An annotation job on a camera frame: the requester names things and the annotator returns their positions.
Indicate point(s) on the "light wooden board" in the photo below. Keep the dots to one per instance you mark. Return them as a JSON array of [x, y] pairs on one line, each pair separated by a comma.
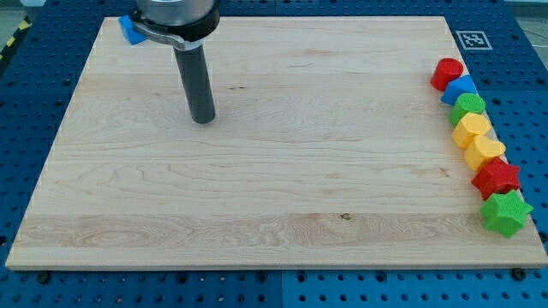
[[330, 150]]

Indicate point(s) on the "blue cube block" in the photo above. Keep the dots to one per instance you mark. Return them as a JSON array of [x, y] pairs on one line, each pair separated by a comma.
[[128, 31]]

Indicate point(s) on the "black board stop bolt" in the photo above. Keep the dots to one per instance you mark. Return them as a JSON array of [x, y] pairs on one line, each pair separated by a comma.
[[519, 274], [43, 277]]

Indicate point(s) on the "yellow hexagon block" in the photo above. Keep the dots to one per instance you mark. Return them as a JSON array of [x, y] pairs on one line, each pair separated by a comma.
[[468, 127]]

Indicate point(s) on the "white fiducial marker tag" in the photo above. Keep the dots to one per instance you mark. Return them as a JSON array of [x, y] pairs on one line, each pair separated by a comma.
[[473, 40]]

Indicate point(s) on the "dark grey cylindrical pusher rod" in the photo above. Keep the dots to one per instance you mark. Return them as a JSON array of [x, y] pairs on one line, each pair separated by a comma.
[[196, 83]]

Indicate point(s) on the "red cylinder block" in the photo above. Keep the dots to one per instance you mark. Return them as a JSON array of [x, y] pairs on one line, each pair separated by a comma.
[[447, 69]]

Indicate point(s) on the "yellow crescent block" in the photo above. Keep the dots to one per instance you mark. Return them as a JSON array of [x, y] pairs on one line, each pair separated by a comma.
[[482, 151]]

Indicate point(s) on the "black board stop bolt left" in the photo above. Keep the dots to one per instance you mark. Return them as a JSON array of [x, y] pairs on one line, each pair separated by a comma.
[[43, 277]]

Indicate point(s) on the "green star block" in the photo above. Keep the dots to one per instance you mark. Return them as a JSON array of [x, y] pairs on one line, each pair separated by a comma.
[[506, 213]]

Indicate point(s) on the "red star block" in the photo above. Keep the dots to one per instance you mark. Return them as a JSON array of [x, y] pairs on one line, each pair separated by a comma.
[[497, 177]]

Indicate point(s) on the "black board stop bolt right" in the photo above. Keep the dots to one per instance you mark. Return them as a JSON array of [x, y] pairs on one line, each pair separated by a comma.
[[519, 274]]

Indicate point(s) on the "blue triangular block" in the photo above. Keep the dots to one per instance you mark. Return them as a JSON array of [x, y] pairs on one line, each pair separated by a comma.
[[457, 87]]

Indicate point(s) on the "green cylinder block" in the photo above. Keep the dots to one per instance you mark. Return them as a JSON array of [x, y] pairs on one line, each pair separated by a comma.
[[466, 103]]

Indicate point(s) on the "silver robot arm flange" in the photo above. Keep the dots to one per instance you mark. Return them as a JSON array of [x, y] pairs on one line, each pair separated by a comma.
[[182, 24]]

